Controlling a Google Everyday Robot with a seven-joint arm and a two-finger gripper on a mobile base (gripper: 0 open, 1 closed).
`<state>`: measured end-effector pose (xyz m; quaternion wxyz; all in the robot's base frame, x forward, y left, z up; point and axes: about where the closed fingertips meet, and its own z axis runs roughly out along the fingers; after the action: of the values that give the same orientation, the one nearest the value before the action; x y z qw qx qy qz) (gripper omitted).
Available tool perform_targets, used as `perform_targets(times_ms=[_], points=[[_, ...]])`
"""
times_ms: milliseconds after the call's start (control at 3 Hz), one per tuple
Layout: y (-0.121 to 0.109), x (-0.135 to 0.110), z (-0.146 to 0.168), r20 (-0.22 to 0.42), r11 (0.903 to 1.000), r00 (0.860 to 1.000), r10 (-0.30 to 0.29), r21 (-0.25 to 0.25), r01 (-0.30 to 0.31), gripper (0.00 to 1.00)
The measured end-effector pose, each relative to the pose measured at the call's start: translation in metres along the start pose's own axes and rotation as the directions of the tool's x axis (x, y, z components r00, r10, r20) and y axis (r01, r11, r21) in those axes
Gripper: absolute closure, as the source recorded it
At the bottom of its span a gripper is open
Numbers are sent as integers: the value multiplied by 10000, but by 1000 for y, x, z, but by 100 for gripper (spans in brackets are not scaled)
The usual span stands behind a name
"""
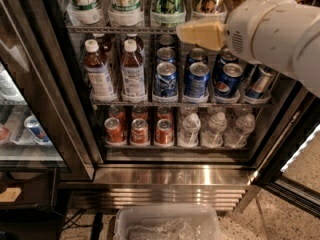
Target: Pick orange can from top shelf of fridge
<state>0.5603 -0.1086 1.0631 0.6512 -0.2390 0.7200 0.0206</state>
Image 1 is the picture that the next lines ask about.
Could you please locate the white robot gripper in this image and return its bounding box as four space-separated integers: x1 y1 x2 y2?
176 0 320 64

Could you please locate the orange gold soda can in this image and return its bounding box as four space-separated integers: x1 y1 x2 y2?
192 0 227 21

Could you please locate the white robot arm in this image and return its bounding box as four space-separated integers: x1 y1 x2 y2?
176 0 320 97

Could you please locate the rear pepsi can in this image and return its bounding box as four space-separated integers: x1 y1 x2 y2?
214 48 238 73

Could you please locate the pepsi can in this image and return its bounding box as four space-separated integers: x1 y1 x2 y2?
214 63 243 98
214 48 238 73

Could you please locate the blue can column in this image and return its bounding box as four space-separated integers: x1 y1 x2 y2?
184 62 210 98
186 47 208 67

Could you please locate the rear silver blue can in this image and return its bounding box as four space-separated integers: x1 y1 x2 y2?
244 63 257 79

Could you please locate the silver blue can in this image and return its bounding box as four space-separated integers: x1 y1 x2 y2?
244 63 257 79
245 65 275 99

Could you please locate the front pepsi can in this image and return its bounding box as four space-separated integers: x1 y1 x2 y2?
214 63 243 98

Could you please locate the front silver blue can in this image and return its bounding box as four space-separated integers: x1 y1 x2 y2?
245 65 275 99

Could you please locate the middle blue can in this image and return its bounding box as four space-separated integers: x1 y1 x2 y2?
156 47 176 64

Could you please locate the white green tall can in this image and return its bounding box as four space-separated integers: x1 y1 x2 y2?
108 0 143 27

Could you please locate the rear right orange can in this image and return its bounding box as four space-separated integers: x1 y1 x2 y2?
157 106 173 121

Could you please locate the rear middle orange can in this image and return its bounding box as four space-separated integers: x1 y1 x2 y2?
131 106 148 120

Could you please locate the front right orange can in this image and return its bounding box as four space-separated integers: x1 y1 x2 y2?
155 119 173 144

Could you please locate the white red tall can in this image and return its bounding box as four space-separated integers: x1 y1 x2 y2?
67 0 105 26

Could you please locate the front middle orange can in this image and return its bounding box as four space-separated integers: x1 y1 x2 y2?
130 118 148 144

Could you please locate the rear left orange can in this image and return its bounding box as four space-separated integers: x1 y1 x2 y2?
109 105 126 123

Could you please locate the open fridge door right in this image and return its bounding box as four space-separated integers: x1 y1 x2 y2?
255 87 320 218

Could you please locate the front left orange can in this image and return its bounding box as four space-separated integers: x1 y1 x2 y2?
104 117 124 143

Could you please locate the glass fridge door left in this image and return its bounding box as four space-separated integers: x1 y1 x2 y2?
0 0 99 181

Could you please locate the can behind glass door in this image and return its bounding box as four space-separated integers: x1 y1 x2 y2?
24 115 50 144

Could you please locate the fridge vent grille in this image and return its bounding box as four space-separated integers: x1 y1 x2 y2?
69 187 246 211

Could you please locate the rear right tea bottle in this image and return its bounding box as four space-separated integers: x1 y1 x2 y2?
125 33 145 57

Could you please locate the tea bottle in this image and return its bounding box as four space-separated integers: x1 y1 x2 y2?
84 39 115 100
120 39 146 98
93 33 112 55
125 33 145 57

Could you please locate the front right tea bottle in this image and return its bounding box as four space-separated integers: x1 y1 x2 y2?
120 39 146 98

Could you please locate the front right water bottle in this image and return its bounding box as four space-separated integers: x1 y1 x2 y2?
224 113 255 149

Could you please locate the water bottle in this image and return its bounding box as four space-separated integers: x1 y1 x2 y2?
178 113 201 147
200 112 227 148
224 113 255 149

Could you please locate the front middle water bottle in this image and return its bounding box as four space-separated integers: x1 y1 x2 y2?
200 112 227 148

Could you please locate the front left water bottle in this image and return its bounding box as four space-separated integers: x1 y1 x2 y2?
178 113 201 147

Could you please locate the rear left tea bottle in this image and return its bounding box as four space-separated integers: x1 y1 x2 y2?
93 33 112 55

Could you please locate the front left tea bottle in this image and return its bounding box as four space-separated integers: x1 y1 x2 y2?
84 39 115 100

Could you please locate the clear plastic bin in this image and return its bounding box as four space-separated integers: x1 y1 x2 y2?
113 203 221 240

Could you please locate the top wire shelf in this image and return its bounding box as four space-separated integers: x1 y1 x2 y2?
66 26 176 35

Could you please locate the wire shelf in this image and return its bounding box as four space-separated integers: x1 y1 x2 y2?
92 100 273 108
105 145 249 151
66 26 176 35

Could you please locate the middle wire shelf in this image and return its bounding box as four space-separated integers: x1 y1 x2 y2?
92 100 273 108

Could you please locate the bottom wire shelf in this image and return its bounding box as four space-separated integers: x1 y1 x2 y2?
105 145 249 151

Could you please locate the black cable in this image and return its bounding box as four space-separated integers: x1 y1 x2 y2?
61 209 104 240

